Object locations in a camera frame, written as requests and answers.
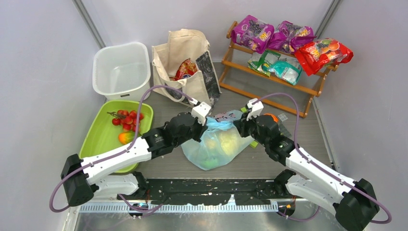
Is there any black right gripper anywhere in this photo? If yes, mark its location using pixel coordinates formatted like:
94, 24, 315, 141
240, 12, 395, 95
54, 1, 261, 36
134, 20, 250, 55
234, 111, 269, 147

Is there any blue plastic grocery bag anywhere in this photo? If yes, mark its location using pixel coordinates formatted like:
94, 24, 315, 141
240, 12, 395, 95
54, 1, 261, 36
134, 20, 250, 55
181, 110, 254, 170

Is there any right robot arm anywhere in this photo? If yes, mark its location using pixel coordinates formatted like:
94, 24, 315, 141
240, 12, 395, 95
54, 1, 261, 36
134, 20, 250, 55
234, 114, 380, 231

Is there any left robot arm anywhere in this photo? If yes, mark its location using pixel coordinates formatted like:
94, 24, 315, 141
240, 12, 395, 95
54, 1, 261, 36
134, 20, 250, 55
61, 112, 207, 207

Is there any orange toy piece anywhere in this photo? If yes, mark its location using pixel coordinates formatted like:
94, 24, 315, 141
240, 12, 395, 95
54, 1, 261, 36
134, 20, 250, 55
264, 113, 279, 123

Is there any green toy block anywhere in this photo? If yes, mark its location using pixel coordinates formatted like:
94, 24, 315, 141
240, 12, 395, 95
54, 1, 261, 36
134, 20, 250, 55
250, 141, 258, 148

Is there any wooden rack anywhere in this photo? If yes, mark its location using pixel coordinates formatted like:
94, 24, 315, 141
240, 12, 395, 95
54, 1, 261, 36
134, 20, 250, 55
218, 21, 338, 118

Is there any red lychee bunch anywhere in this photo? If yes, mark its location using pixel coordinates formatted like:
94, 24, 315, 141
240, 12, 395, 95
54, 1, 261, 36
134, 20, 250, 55
107, 110, 137, 132

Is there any green orange mango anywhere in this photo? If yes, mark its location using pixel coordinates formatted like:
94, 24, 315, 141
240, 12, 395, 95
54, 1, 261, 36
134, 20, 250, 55
118, 131, 135, 145

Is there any teal snack bag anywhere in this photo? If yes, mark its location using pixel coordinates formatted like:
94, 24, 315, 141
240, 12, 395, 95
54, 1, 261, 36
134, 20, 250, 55
268, 58, 303, 86

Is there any green white snack bag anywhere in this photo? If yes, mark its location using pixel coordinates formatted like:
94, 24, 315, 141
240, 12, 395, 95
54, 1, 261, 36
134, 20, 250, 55
248, 50, 281, 77

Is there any canvas tote bag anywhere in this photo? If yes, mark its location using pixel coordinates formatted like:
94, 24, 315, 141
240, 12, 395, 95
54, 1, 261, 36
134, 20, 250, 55
152, 29, 221, 107

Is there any green plastic tray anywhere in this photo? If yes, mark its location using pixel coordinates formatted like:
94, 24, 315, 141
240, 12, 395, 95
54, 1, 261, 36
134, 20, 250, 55
78, 100, 154, 174

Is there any white plastic basket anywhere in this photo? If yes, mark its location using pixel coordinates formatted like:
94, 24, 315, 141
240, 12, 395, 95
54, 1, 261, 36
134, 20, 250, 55
92, 42, 151, 101

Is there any red fruit candy bag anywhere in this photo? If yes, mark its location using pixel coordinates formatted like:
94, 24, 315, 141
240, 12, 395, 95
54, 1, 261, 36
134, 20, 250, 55
294, 38, 354, 76

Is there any purple snack bag right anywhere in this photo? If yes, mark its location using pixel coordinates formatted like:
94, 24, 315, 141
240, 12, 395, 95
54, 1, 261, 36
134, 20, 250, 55
267, 21, 316, 54

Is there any purple snack bag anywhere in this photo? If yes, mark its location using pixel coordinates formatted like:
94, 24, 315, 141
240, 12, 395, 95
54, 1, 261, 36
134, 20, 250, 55
267, 21, 316, 54
231, 15, 275, 54

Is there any purple snack bag left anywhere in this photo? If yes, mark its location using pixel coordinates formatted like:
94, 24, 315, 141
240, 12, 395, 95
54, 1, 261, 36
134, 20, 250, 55
231, 15, 275, 54

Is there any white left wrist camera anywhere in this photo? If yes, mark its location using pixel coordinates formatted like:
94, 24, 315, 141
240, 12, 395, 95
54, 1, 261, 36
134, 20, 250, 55
191, 101, 212, 126

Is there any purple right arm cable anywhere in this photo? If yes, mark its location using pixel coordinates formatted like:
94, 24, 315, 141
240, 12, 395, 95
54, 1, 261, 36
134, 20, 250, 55
256, 92, 393, 225

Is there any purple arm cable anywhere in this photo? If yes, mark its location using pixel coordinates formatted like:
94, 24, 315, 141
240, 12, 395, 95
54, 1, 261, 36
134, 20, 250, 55
256, 92, 393, 225
49, 85, 200, 214

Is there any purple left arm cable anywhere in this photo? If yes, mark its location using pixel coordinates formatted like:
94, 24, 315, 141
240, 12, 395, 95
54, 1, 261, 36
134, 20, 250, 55
49, 85, 200, 214

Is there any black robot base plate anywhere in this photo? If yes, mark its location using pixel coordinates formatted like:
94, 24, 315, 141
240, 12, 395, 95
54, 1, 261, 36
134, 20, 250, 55
124, 178, 293, 205

